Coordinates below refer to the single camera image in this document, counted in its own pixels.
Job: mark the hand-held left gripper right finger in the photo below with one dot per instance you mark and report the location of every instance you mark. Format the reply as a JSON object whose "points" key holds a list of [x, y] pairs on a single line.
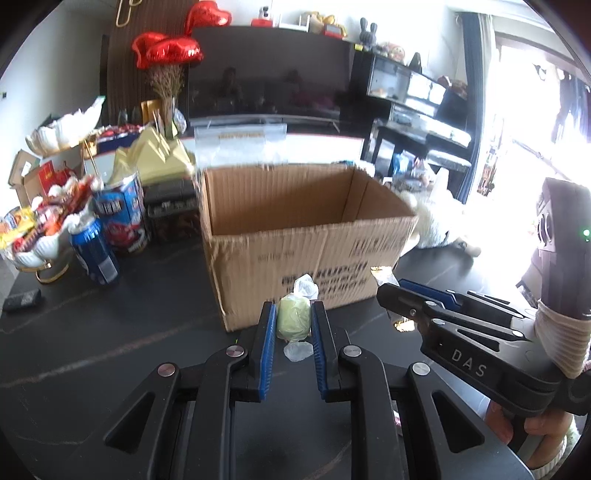
{"points": [[321, 355]]}

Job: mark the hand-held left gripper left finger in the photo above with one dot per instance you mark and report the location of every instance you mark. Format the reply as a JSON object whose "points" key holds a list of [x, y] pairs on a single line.
{"points": [[264, 350]]}

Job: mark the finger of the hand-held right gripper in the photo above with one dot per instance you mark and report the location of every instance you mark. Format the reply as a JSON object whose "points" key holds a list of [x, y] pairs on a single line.
{"points": [[434, 293], [401, 300]]}

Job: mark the pale green candy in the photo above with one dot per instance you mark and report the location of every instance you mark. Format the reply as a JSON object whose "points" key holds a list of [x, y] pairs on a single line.
{"points": [[294, 318]]}

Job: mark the brown cardboard box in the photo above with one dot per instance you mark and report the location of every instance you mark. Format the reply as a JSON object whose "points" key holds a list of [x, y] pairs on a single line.
{"points": [[295, 240]]}

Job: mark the person's right forearm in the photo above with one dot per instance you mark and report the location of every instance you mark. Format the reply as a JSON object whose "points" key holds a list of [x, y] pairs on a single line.
{"points": [[561, 341]]}

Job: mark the pile of snacks in bowl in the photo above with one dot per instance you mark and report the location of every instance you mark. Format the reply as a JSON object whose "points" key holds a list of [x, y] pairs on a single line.
{"points": [[44, 217]]}

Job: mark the person's right hand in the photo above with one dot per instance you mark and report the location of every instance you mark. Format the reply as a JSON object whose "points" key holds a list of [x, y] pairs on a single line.
{"points": [[540, 429]]}

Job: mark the white plush sheep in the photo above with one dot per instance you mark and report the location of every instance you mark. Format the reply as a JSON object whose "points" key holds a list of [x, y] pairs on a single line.
{"points": [[438, 217]]}

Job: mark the blue snack bag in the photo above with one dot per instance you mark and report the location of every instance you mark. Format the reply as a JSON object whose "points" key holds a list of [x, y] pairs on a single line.
{"points": [[400, 165]]}

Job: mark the black tin box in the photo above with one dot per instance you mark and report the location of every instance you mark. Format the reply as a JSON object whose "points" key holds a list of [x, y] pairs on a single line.
{"points": [[171, 210]]}

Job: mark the dark blue curtain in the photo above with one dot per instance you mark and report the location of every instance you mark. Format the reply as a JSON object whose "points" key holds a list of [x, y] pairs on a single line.
{"points": [[475, 106]]}

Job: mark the blue soda can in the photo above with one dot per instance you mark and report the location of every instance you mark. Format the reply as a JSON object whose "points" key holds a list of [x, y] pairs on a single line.
{"points": [[97, 254]]}

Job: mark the blue candy canister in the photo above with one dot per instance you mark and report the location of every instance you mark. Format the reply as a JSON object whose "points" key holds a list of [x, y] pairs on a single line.
{"points": [[122, 214]]}

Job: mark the black upright piano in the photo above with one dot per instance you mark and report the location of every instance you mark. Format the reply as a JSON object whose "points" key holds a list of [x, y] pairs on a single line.
{"points": [[406, 87]]}

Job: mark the clear plastic bag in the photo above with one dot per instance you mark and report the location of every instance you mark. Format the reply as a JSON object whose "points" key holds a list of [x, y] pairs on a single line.
{"points": [[240, 143]]}

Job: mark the yellow mountain shaped ornament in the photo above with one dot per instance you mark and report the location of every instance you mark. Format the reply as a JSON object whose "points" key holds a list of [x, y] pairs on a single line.
{"points": [[157, 154]]}

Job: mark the black metronome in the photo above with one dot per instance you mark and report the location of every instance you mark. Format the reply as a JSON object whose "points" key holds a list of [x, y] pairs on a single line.
{"points": [[416, 62]]}

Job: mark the large white petal bowl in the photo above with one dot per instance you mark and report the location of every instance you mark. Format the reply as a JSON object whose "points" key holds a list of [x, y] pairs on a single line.
{"points": [[44, 242]]}

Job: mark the plush bear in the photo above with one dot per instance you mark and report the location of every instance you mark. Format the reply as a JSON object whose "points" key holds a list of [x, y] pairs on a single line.
{"points": [[392, 50]]}

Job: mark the black remote control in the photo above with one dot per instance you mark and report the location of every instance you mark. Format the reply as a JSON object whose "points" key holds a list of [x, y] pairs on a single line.
{"points": [[22, 299]]}

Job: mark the black television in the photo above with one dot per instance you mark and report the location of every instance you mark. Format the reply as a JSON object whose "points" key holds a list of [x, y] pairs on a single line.
{"points": [[272, 74]]}

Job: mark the grey rabbit figure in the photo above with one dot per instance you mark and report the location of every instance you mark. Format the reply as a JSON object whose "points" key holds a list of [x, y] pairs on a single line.
{"points": [[369, 32]]}

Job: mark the dried flower bouquet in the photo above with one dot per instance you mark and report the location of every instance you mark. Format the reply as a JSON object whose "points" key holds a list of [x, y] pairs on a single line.
{"points": [[167, 87]]}

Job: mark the gold figurine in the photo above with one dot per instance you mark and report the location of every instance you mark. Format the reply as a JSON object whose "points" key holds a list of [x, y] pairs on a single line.
{"points": [[325, 23]]}

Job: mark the open cardboard box on floor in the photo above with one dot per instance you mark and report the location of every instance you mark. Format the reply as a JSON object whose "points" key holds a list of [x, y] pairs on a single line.
{"points": [[32, 175]]}

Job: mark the small white petal bowl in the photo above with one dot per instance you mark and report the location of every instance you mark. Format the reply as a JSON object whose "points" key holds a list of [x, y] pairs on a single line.
{"points": [[64, 131]]}

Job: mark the white and red camera toy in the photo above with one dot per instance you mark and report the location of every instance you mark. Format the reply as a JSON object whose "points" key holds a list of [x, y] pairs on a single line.
{"points": [[264, 16]]}

